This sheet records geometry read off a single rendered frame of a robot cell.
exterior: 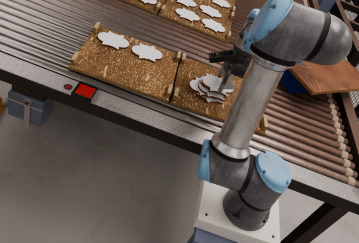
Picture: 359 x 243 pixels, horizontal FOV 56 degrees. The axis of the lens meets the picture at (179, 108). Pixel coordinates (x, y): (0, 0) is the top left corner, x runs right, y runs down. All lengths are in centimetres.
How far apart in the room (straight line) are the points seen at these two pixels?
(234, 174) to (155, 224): 120
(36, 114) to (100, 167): 91
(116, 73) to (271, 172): 74
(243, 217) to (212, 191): 14
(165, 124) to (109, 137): 115
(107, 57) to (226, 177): 76
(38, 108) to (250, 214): 85
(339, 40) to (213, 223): 62
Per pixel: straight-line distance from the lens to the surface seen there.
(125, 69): 143
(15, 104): 143
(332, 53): 84
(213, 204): 113
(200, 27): 193
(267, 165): 99
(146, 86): 137
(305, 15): 81
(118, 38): 158
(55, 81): 133
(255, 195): 102
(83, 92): 128
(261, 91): 85
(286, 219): 255
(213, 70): 162
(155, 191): 221
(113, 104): 128
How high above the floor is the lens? 179
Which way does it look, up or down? 40 degrees down
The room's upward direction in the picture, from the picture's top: 24 degrees clockwise
